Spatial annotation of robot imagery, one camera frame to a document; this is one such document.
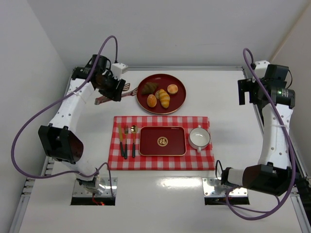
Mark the gold fork green handle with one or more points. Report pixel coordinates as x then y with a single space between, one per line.
125 146

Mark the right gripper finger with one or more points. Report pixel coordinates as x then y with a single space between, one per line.
245 85
245 97

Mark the rectangular red tray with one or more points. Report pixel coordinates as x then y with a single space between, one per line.
162 141

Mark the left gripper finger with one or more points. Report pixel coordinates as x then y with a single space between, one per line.
121 85
116 96

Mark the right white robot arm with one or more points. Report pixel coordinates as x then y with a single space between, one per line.
272 174

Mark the gold spoon green handle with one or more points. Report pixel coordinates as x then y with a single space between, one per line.
134 130

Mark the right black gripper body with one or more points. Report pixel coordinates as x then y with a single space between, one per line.
242 91

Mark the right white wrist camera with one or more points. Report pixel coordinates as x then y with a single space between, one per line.
261 67

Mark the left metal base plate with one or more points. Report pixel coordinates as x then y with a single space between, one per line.
99 188

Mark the round red plate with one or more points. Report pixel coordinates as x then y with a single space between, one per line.
176 100

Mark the round flat bun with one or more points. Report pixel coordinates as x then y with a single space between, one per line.
172 89

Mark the red white checkered cloth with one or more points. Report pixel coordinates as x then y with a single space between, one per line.
192 160

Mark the white two-handled bowl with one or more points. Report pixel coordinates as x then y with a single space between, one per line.
199 138

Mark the round sesame bun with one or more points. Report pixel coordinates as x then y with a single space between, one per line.
151 101

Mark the gold knife green handle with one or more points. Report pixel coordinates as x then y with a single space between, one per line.
121 139

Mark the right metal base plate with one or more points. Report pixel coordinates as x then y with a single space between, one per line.
213 189

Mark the metal tongs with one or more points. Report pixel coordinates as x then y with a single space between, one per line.
125 93

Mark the striped orange bread roll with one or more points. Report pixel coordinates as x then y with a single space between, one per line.
164 98

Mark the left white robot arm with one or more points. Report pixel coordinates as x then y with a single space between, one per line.
58 137

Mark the brown chocolate croissant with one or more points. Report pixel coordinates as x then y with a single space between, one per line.
149 88

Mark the metal base plate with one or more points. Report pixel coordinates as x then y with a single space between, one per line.
99 188
213 189

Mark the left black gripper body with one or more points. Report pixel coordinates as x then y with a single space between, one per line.
119 90

